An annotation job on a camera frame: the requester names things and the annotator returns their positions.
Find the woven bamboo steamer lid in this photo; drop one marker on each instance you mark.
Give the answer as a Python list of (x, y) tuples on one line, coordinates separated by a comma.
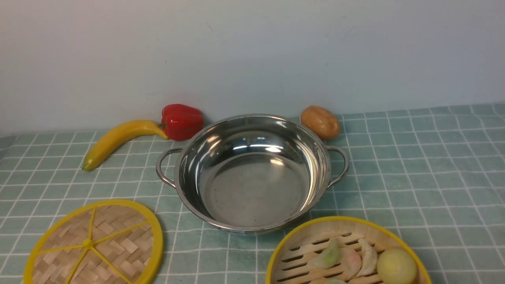
[(107, 242)]

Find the yellow banana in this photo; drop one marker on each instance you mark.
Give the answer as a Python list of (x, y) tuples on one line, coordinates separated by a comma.
[(116, 137)]

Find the green checkered tablecloth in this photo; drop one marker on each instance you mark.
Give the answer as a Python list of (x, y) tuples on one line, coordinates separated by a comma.
[(433, 176)]

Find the white dumpling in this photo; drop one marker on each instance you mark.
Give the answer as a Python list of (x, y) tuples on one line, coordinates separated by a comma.
[(369, 258)]

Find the brown potato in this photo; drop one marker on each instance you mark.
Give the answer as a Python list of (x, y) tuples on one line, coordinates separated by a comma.
[(321, 121)]

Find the red bell pepper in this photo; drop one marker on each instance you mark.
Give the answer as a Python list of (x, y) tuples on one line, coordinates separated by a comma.
[(181, 122)]

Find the stainless steel pot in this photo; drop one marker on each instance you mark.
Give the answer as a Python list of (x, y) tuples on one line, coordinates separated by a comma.
[(252, 174)]

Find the yellow round bun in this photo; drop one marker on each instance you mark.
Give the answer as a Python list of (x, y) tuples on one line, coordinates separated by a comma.
[(396, 266)]

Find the pink dumpling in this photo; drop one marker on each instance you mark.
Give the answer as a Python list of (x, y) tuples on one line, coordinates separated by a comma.
[(350, 260)]

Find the green dumpling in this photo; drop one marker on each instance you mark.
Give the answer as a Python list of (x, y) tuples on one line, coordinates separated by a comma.
[(328, 257)]

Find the bamboo steamer basket yellow rim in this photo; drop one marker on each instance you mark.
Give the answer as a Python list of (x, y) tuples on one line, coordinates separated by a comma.
[(289, 263)]

